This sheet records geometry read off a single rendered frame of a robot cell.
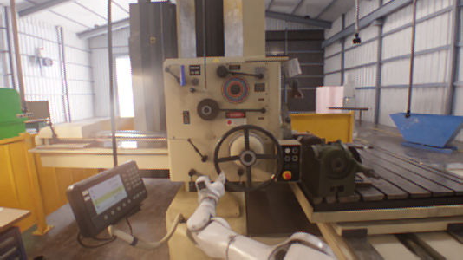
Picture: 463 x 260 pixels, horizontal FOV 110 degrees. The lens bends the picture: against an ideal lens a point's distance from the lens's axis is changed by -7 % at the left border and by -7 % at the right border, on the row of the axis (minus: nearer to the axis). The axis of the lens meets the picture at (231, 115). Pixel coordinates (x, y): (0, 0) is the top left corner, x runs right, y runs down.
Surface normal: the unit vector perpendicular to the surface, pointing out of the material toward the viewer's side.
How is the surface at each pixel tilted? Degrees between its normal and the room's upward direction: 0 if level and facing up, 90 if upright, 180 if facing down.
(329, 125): 90
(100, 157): 90
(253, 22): 90
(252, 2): 90
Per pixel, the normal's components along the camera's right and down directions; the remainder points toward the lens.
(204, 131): -0.04, 0.11
